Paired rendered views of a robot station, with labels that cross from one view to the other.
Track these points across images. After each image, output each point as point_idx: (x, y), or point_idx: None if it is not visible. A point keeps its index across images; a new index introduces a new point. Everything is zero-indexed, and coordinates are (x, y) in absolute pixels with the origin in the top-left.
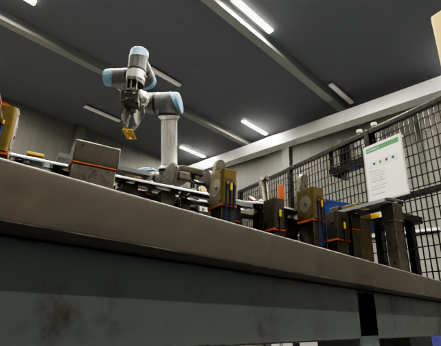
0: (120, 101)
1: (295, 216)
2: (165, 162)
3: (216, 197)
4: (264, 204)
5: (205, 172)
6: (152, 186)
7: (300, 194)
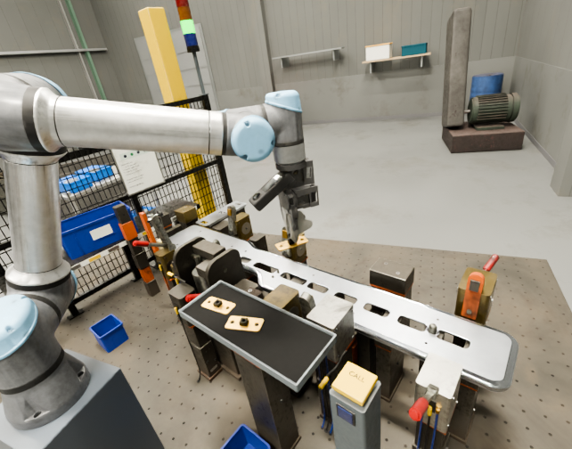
0: (314, 204)
1: None
2: (60, 261)
3: (302, 255)
4: (258, 242)
5: (193, 240)
6: (314, 277)
7: (241, 222)
